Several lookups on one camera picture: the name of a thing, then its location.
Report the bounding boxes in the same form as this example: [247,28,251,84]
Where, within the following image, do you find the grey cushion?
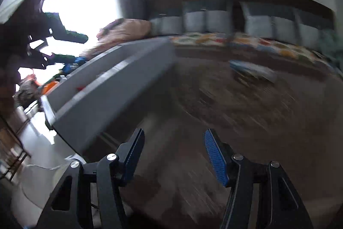
[183,0,234,35]
[240,2,299,45]
[149,14,184,37]
[294,9,334,51]

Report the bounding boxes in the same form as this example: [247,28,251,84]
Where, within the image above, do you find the grey cushion far right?
[294,9,334,51]

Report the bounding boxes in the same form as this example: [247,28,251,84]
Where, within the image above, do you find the peach blanket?
[80,18,152,60]

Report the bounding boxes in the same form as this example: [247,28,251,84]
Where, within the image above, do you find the floral sofa cover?
[169,33,334,72]

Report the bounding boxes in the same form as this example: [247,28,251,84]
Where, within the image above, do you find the blue white medicine box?
[229,60,277,83]

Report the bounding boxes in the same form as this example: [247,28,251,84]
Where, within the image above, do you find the white cardboard storage box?
[41,37,176,154]

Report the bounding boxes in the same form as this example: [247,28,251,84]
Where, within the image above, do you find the grey cushion far left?
[149,14,184,37]

